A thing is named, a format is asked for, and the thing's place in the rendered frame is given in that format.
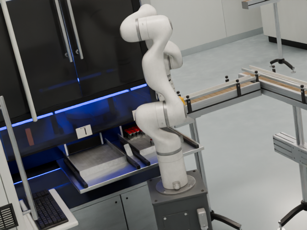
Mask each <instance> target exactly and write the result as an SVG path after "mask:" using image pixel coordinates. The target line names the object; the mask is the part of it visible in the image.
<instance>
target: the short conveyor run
mask: <svg viewBox="0 0 307 230"><path fill-rule="evenodd" d="M225 78H226V80H225V83H222V84H219V85H216V86H213V87H210V88H207V89H204V90H200V91H197V92H194V93H191V94H188V95H185V96H182V98H184V101H185V107H186V110H187V116H189V117H190V118H196V117H198V116H201V115H205V114H208V113H211V112H214V111H216V110H220V109H223V108H226V107H228V106H231V105H234V104H237V103H240V102H243V101H246V100H249V99H252V98H255V97H258V96H261V95H262V93H261V86H260V82H255V81H253V80H255V79H256V77H255V76H254V77H251V76H250V75H247V76H244V77H241V78H238V79H235V80H232V81H229V79H228V76H227V75H226V76H225Z"/></svg>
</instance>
